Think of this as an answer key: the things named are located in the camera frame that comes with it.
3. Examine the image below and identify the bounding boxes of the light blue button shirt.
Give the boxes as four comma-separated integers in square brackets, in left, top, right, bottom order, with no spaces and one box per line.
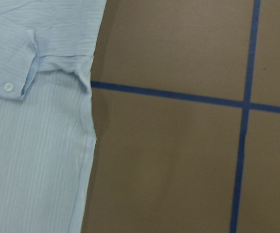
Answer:
[0,0,106,233]

